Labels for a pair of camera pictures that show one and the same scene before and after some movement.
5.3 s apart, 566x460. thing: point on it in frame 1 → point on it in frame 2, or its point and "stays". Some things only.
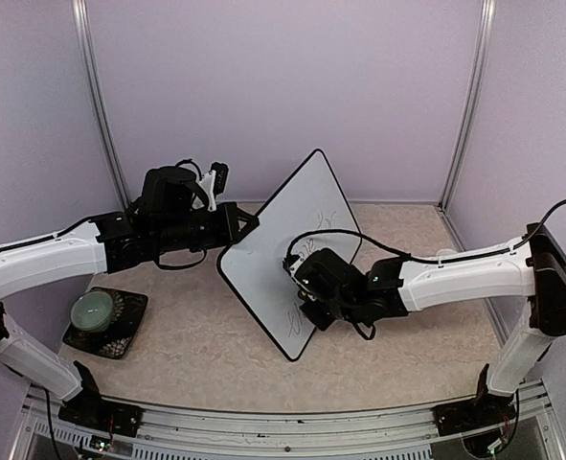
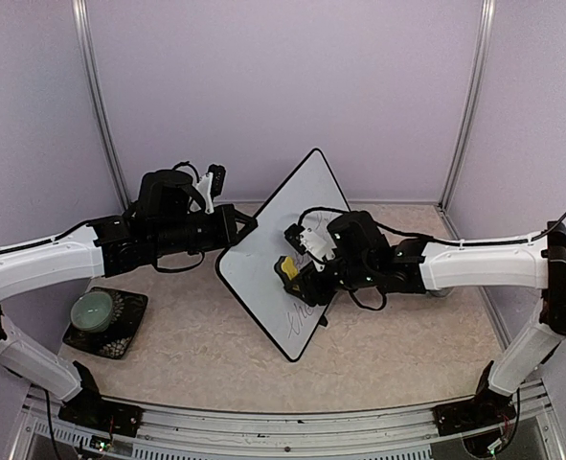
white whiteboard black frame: x=308 y=209 stays
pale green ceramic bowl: x=92 y=311 stays
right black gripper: x=320 y=320 → x=314 y=292
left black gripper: x=229 y=228 stays
